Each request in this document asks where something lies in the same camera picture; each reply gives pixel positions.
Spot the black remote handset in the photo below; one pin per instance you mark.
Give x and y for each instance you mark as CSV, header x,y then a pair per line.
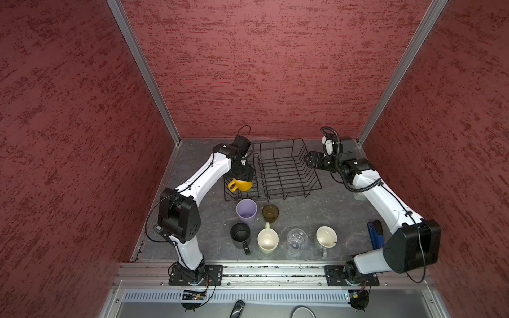
x,y
237,309

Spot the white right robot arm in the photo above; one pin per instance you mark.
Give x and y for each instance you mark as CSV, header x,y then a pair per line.
x,y
415,241

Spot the aluminium corner post right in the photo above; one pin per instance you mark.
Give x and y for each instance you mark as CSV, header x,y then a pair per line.
x,y
427,22

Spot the clear glass cup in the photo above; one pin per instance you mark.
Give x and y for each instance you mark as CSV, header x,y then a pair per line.
x,y
297,241

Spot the aluminium corner post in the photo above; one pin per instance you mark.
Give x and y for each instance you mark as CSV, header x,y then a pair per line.
x,y
427,22
128,33

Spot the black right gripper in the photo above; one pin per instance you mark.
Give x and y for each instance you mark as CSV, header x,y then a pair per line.
x,y
319,157

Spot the black wire dish rack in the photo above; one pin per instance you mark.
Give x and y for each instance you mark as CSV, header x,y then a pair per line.
x,y
281,171

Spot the yellow mug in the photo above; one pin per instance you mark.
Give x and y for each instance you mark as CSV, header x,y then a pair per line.
x,y
239,185

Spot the cream mug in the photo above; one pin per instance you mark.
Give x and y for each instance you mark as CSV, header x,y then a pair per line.
x,y
267,239

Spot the black mug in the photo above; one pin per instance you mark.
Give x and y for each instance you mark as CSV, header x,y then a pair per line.
x,y
241,236

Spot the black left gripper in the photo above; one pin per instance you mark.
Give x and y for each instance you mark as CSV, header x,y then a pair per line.
x,y
247,175

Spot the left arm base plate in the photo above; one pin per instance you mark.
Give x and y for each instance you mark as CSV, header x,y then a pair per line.
x,y
203,275

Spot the aluminium corner post left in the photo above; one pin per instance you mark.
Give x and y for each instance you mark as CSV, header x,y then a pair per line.
x,y
128,33

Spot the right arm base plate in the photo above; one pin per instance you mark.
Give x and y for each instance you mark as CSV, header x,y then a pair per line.
x,y
336,275

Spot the white mug grey handle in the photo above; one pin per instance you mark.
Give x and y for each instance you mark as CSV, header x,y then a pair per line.
x,y
325,239

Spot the olive glass cup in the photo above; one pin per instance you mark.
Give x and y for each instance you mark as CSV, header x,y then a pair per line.
x,y
270,213

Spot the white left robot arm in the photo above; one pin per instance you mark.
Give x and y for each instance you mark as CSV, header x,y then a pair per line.
x,y
179,220

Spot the grey round object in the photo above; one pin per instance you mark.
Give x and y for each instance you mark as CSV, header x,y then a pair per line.
x,y
302,312

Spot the lilac plastic cup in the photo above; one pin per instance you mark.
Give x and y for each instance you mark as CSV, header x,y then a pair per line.
x,y
247,210

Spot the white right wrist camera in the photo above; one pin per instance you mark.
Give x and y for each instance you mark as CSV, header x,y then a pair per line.
x,y
328,146

